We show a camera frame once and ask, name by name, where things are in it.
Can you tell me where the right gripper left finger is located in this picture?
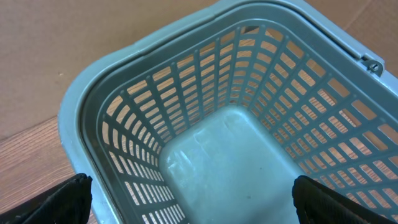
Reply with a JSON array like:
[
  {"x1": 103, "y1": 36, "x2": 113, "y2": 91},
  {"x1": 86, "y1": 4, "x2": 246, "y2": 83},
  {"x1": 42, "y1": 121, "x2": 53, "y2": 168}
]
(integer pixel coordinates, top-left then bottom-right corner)
[{"x1": 1, "y1": 173, "x2": 92, "y2": 224}]

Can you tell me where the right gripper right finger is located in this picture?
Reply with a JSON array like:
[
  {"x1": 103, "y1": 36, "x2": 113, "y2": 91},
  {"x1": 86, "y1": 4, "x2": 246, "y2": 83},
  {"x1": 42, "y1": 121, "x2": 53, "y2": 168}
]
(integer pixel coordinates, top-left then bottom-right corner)
[{"x1": 292, "y1": 175, "x2": 394, "y2": 224}]

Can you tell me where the grey plastic basket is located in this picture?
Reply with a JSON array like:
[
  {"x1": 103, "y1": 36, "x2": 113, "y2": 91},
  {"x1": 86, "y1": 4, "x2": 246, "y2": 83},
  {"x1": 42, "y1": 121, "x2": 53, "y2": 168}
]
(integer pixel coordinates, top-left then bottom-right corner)
[{"x1": 58, "y1": 1, "x2": 397, "y2": 223}]

